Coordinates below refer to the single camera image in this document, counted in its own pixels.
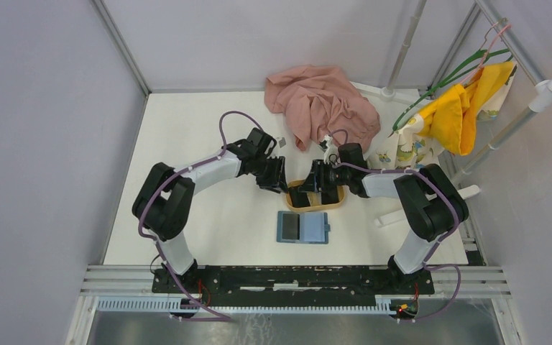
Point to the yellow oval card tray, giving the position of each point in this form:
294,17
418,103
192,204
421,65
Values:
315,201

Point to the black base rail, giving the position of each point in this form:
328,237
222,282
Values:
301,286

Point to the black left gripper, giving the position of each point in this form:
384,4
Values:
277,181

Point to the pink crumpled cloth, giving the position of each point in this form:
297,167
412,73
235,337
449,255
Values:
319,100

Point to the yellow garment on hanger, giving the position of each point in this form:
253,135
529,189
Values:
452,118

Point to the dark grey credit card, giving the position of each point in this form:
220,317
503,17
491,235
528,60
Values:
298,199

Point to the blue card holder wallet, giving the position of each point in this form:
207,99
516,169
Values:
314,228

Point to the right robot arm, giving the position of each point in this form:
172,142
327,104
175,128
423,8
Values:
433,207

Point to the white clothes rack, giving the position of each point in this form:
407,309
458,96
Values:
513,52

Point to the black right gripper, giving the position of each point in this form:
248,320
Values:
315,180

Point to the pink clothes hanger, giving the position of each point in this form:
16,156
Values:
493,34

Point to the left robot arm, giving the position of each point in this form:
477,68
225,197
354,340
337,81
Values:
162,206

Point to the dinosaur print cloth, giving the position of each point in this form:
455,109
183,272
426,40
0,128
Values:
406,149

